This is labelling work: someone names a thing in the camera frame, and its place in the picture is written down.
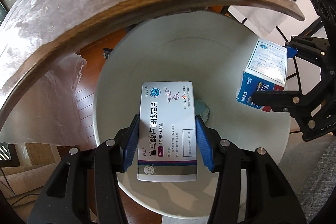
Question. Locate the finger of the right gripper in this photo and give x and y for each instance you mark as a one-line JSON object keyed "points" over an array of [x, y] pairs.
{"points": [[280, 98], [291, 52]]}

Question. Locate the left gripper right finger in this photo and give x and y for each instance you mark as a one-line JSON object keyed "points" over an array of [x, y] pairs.
{"points": [[205, 143]]}

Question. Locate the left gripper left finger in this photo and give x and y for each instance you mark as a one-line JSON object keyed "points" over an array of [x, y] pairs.
{"points": [[129, 143]]}

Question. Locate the blue white medicine box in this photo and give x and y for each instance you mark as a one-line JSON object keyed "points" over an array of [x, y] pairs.
{"points": [[266, 70]]}

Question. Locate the white purple medicine box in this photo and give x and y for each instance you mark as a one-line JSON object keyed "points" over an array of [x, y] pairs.
{"points": [[167, 143]]}

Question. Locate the white round trash bin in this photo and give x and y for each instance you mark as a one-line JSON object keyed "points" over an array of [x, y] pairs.
{"points": [[210, 51]]}

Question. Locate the crumpled blue paper scrap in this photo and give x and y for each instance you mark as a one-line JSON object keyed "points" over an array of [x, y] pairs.
{"points": [[202, 110]]}

